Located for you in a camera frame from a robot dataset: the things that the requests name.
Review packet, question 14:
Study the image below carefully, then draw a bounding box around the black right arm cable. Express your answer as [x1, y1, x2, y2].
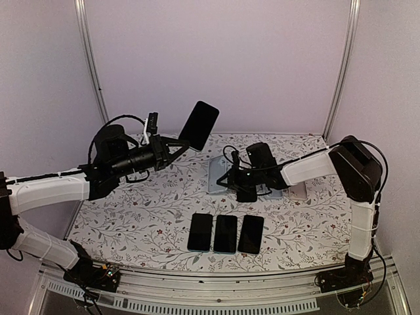
[222, 144, 250, 168]

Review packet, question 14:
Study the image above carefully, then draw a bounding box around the aluminium corner post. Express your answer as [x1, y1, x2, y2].
[322, 0, 361, 142]
[73, 0, 110, 127]

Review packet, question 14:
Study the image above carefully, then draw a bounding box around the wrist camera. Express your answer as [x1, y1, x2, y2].
[141, 112, 158, 146]
[231, 150, 241, 168]

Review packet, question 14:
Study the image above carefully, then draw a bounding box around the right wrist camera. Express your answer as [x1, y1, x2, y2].
[231, 150, 241, 168]

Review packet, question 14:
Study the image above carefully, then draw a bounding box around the phone with dark screen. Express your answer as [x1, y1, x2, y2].
[213, 215, 238, 254]

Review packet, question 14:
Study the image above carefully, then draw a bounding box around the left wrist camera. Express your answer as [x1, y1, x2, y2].
[141, 112, 158, 146]

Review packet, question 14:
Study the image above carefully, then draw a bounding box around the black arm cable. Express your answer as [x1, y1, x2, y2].
[87, 113, 147, 165]
[222, 144, 250, 168]

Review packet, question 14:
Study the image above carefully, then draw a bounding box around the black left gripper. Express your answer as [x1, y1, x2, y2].
[111, 134, 190, 179]

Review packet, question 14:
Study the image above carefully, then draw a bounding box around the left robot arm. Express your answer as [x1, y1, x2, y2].
[1, 125, 189, 285]

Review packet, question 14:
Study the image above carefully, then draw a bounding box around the floral table mat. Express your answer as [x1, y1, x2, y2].
[68, 134, 351, 272]

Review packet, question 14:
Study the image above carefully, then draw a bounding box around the aluminium right corner post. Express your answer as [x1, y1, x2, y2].
[322, 0, 361, 142]

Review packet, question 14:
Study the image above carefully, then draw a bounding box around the black phone case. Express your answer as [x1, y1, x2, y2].
[236, 191, 258, 203]

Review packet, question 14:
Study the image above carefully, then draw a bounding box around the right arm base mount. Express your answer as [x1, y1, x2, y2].
[314, 267, 373, 309]

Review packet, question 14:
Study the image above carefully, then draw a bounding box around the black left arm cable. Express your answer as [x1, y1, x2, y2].
[87, 113, 147, 165]

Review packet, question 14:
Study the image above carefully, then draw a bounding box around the bare phone dark screen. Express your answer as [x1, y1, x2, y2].
[187, 213, 213, 252]

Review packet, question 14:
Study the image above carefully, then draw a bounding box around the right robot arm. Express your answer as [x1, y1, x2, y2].
[216, 136, 389, 286]

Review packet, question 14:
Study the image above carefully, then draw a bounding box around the light blue case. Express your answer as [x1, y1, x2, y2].
[258, 190, 283, 200]
[207, 156, 231, 194]

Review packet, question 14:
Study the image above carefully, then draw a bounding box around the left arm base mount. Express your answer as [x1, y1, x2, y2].
[63, 261, 121, 293]

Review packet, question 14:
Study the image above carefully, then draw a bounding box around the light blue cased phone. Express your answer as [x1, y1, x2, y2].
[178, 101, 220, 151]

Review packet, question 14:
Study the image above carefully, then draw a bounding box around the white phone case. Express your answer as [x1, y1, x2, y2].
[288, 182, 308, 201]

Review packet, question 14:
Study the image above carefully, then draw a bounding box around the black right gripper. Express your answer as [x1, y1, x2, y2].
[217, 164, 265, 192]

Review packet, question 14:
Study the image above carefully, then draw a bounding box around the aluminium front rail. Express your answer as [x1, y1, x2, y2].
[28, 255, 413, 314]

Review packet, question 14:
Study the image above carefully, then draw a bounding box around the aluminium left corner post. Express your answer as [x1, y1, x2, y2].
[73, 0, 110, 127]

